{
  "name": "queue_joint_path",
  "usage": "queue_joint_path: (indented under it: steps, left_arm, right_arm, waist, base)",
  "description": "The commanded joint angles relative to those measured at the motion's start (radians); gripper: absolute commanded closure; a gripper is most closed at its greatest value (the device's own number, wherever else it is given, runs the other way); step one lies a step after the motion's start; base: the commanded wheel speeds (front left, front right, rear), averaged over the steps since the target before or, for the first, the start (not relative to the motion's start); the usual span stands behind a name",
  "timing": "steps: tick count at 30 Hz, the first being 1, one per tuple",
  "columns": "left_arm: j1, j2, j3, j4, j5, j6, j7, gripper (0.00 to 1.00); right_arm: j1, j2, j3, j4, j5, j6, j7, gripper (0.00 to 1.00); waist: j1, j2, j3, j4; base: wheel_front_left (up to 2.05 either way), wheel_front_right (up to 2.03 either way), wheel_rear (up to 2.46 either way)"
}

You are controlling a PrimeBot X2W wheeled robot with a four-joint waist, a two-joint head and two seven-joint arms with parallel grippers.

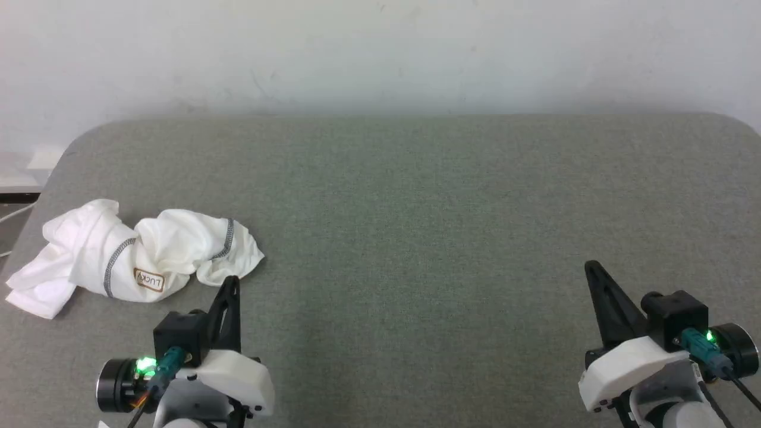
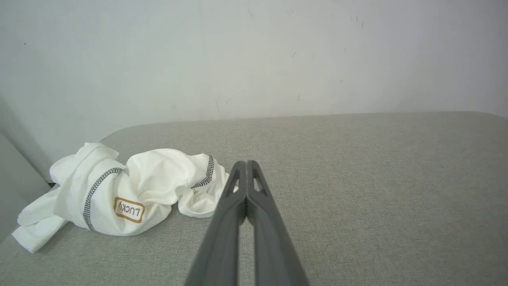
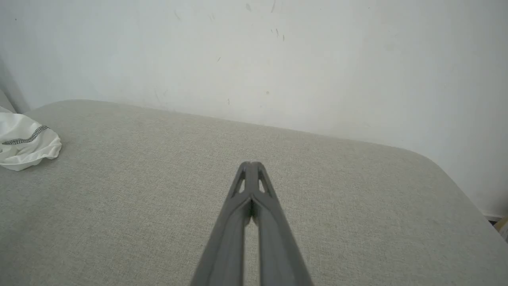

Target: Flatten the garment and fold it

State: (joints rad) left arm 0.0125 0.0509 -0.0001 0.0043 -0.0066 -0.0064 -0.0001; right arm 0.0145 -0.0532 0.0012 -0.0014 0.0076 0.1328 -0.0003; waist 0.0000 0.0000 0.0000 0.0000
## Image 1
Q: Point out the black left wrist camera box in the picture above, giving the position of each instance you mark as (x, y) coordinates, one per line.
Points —
(178, 333)

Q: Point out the white shirt with grey stitching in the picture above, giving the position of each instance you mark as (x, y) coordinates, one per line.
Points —
(178, 238)

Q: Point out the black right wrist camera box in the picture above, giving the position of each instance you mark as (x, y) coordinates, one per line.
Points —
(675, 312)

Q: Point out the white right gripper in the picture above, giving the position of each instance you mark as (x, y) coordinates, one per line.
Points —
(624, 368)

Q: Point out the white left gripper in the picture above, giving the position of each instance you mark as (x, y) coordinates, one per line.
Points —
(238, 374)

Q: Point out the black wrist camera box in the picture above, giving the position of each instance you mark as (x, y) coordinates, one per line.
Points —
(675, 312)
(178, 333)

